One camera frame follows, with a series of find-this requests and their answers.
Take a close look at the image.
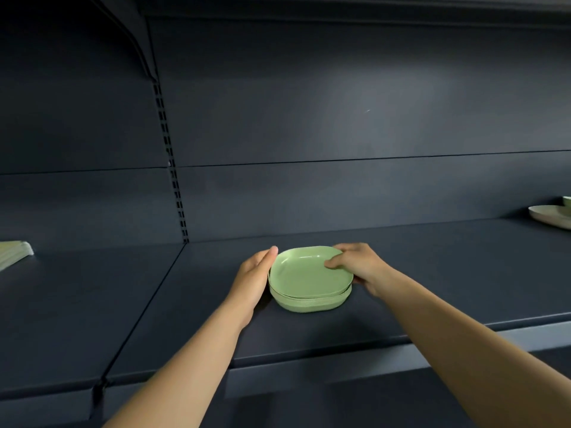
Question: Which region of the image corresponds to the stack of green square plates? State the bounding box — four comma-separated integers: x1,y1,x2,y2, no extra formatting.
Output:
268,246,354,314

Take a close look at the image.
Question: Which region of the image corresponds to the slotted dark shelf upright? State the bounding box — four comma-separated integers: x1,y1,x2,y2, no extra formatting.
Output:
152,79,190,244

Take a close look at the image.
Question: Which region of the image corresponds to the stack of pale plates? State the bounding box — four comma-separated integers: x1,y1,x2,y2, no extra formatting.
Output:
0,240,35,272

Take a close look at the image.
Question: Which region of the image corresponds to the dark overhead shelf board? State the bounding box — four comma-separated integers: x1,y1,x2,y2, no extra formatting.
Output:
134,0,571,28

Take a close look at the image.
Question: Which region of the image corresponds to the person's right forearm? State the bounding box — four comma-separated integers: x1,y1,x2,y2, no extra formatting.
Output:
374,267,571,428

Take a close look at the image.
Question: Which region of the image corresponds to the person's left forearm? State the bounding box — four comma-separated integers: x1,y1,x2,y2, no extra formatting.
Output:
103,302,251,428

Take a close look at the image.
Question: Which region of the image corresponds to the person's left hand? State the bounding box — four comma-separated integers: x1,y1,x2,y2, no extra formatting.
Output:
224,246,279,329

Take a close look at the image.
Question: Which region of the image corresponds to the person's right hand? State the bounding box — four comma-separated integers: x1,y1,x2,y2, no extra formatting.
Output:
324,243,399,299

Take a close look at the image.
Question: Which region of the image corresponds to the dark shelf bracket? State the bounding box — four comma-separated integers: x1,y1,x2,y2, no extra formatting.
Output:
85,0,158,83

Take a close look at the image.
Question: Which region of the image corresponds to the white plate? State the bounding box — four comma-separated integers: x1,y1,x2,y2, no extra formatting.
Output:
528,205,571,231

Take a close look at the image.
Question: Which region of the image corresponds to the dark wide shelf board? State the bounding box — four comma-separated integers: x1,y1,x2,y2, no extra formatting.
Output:
106,217,571,399

